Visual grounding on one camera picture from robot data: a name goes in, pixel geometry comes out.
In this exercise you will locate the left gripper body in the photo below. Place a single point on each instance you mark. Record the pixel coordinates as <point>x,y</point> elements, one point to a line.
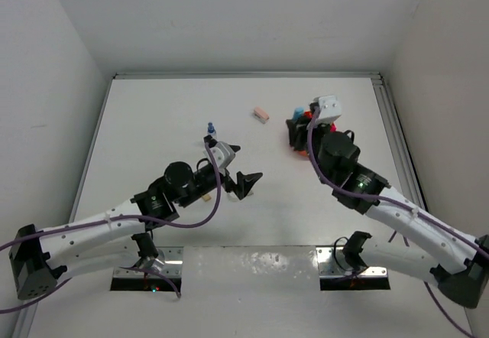
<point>204,181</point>

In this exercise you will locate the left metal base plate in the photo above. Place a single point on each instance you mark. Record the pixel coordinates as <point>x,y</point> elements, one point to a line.
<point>168,263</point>

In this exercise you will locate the small blue-capped clear bottle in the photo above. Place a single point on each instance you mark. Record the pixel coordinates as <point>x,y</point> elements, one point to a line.
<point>211,130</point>

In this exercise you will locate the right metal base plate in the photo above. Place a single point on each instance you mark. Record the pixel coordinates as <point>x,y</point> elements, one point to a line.
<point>331,264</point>

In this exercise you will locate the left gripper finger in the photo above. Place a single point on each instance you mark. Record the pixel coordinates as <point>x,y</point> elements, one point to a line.
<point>244,183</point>
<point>233,149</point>

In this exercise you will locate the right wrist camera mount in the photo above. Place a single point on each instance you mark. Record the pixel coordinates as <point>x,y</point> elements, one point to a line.
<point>327,109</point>

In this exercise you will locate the metal base plate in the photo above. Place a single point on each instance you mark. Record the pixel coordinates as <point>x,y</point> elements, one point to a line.
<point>168,263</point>
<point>331,264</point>

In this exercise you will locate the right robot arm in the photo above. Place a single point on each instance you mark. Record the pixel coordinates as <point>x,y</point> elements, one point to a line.
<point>453,261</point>

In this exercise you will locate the orange round divided container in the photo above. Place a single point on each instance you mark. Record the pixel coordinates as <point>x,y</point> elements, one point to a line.
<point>303,152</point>

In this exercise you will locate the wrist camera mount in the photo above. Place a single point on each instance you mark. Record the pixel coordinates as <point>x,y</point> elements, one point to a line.
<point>222,154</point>
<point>327,109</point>

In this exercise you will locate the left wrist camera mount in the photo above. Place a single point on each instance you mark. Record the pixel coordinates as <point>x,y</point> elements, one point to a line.
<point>222,154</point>

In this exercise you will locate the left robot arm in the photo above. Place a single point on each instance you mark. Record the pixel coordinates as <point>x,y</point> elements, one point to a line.
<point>44,259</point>

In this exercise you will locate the pink mini stapler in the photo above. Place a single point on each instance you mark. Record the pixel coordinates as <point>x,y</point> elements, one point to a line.
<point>260,115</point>

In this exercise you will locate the light blue marker cap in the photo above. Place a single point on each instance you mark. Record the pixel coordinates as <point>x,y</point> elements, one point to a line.
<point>298,112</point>

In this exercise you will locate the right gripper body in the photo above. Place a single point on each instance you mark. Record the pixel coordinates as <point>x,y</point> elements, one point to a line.
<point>317,132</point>

